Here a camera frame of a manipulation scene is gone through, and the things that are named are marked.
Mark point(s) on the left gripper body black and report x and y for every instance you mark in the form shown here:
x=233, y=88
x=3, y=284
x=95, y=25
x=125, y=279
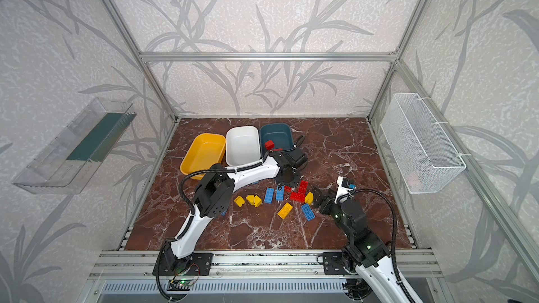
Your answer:
x=288, y=175

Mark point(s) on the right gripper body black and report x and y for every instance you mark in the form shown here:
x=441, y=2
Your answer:
x=324, y=201

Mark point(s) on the red cube lego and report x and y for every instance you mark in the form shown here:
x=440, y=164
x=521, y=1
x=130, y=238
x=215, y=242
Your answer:
x=269, y=145

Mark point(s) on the yellow long lego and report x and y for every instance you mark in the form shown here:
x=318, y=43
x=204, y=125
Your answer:
x=285, y=211

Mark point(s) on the red lego cluster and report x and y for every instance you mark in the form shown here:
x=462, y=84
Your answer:
x=299, y=193

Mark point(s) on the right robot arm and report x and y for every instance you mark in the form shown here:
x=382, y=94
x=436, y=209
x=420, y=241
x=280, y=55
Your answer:
x=365, y=254

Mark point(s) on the blue lego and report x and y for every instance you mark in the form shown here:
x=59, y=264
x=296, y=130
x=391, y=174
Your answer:
x=280, y=193
x=307, y=212
x=269, y=195

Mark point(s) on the blue lego centre right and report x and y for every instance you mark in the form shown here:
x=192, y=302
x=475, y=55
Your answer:
x=280, y=193

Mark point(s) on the dark teal plastic bin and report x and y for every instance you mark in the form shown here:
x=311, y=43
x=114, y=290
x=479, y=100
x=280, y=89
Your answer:
x=279, y=133

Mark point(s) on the blue lego centre left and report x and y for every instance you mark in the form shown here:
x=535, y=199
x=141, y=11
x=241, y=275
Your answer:
x=269, y=195

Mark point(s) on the white plastic bin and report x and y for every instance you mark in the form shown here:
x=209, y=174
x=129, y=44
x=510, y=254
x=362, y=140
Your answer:
x=242, y=146

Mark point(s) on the yellow sloped lego pair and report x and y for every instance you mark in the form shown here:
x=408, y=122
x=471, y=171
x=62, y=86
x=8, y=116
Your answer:
x=254, y=200

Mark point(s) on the yellow sloped lego left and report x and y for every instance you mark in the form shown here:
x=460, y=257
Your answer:
x=239, y=201

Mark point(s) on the yellow plastic bin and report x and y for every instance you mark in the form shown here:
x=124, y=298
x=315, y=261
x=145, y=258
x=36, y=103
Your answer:
x=206, y=150

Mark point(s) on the green circuit board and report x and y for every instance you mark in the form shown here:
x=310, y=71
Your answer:
x=180, y=285

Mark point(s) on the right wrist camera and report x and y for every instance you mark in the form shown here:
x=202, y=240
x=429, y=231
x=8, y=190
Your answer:
x=345, y=186

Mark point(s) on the white wire mesh basket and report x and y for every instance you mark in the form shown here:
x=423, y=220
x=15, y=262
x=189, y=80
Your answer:
x=425, y=156

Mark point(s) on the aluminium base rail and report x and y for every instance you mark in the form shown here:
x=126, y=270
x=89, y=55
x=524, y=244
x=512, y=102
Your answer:
x=253, y=264

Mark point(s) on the clear acrylic wall shelf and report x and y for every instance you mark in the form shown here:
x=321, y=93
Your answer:
x=68, y=163

